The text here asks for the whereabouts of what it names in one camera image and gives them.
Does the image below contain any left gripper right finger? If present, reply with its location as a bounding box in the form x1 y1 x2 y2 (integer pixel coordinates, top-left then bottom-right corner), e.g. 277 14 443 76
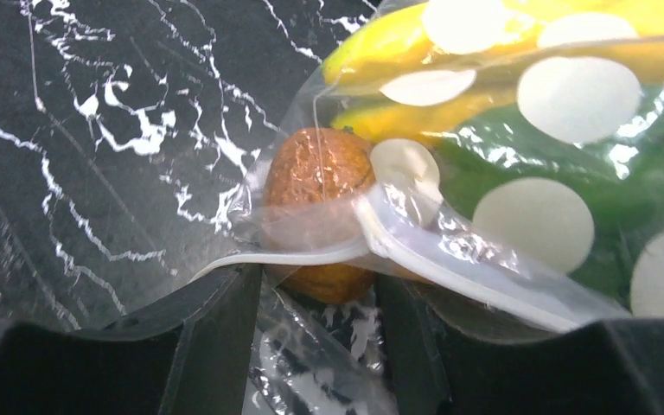
376 276 664 414

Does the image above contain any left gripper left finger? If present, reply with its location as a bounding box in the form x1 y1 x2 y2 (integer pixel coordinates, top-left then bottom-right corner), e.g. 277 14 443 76
0 265 261 414

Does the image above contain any orange fake fruit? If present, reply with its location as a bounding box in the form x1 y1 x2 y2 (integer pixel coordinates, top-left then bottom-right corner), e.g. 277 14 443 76
262 127 375 304

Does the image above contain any clear polka dot zip bag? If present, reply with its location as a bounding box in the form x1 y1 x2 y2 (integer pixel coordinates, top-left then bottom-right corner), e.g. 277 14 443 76
210 1 664 414

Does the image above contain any green fake vegetable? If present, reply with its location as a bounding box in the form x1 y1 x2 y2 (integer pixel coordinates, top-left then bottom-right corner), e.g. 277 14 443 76
434 84 664 304

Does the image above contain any yellow fake banana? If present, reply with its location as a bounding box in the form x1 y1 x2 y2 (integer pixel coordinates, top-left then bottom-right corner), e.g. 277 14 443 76
321 1 664 144

